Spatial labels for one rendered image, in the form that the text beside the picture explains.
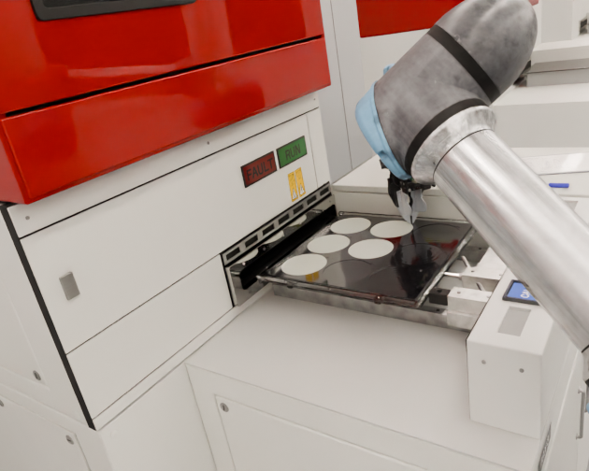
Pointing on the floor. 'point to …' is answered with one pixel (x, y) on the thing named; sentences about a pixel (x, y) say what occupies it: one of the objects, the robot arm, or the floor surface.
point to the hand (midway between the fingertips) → (409, 217)
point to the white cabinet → (310, 433)
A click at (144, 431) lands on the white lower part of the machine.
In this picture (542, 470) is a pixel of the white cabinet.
